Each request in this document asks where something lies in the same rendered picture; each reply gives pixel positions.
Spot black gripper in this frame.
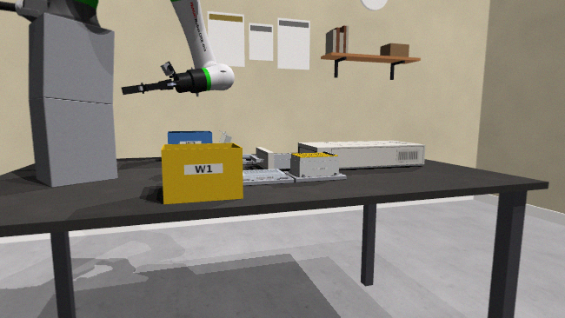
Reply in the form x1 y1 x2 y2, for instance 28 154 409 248
121 72 193 95

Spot yellow open-sided box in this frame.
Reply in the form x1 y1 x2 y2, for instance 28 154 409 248
161 142 243 204

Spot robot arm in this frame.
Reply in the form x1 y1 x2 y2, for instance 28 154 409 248
0 0 235 96

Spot blue open bin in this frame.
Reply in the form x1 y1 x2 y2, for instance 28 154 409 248
168 131 212 144

